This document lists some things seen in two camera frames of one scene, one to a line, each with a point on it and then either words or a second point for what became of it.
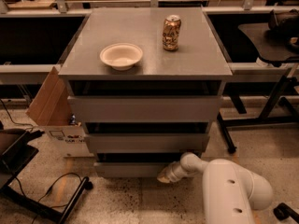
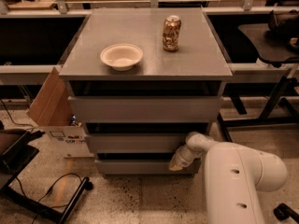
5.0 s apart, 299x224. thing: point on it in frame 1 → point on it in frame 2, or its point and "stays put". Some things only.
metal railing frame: x=239 y=71 stays put
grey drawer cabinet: x=147 y=83 stays put
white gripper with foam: x=172 y=173 → x=181 y=159
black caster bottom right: x=283 y=212 stays put
